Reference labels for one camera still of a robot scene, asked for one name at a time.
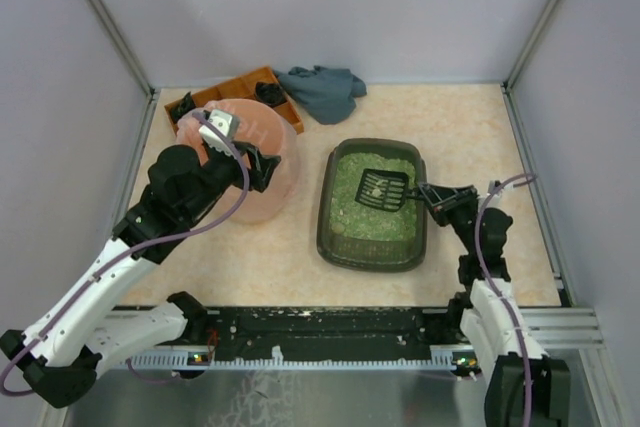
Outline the pink bag-lined trash bin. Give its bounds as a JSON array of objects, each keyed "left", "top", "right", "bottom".
[{"left": 175, "top": 99, "right": 303, "bottom": 225}]

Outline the black litter scoop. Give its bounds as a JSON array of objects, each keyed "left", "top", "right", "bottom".
[{"left": 355, "top": 168, "right": 424, "bottom": 213}]

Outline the dark litter box tray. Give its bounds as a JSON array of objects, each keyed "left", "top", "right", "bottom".
[{"left": 316, "top": 138, "right": 428, "bottom": 273}]

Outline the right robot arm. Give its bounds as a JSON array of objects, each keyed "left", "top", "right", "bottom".
[{"left": 416, "top": 174, "right": 571, "bottom": 426}]

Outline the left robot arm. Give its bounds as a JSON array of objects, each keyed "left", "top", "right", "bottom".
[{"left": 1, "top": 141, "right": 281, "bottom": 408}]

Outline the dark rolled item far left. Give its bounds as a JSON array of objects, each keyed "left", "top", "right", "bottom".
[{"left": 168, "top": 92, "right": 197, "bottom": 123}]

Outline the dark rolled item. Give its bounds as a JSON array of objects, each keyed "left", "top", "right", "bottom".
[
  {"left": 168, "top": 92, "right": 197, "bottom": 123},
  {"left": 254, "top": 82, "right": 287, "bottom": 108}
]

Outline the orange compartment tray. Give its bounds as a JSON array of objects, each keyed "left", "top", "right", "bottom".
[{"left": 164, "top": 66, "right": 304, "bottom": 134}]

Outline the dark rolled item far right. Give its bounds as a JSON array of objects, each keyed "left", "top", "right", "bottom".
[{"left": 254, "top": 82, "right": 287, "bottom": 108}]

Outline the blue-grey cloth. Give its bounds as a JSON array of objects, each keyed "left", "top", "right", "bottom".
[{"left": 274, "top": 66, "right": 367, "bottom": 125}]

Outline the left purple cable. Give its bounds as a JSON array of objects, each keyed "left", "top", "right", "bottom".
[{"left": 0, "top": 114, "right": 251, "bottom": 396}]

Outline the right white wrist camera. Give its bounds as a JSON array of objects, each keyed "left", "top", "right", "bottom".
[{"left": 486, "top": 180, "right": 514, "bottom": 203}]

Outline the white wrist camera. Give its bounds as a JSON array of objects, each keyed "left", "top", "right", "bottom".
[
  {"left": 195, "top": 109, "right": 240, "bottom": 157},
  {"left": 486, "top": 180, "right": 514, "bottom": 203}
]

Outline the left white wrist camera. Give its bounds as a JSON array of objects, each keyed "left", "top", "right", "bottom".
[{"left": 195, "top": 109, "right": 240, "bottom": 157}]

